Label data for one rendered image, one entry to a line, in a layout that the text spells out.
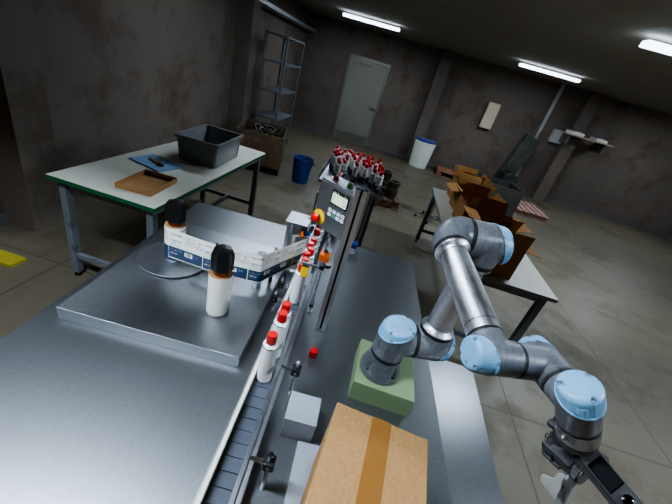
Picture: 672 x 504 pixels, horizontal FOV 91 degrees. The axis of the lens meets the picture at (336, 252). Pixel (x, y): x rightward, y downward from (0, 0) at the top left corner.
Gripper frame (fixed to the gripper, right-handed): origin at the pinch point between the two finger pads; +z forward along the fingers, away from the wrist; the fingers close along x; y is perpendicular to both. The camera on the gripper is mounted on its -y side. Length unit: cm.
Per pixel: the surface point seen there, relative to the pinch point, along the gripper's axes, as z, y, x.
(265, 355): -27, 64, 51
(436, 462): 21.2, 33.1, 18.1
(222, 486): -17, 39, 73
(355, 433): -22, 27, 38
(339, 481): -24, 19, 46
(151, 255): -49, 140, 81
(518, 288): 80, 125, -120
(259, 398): -15, 61, 59
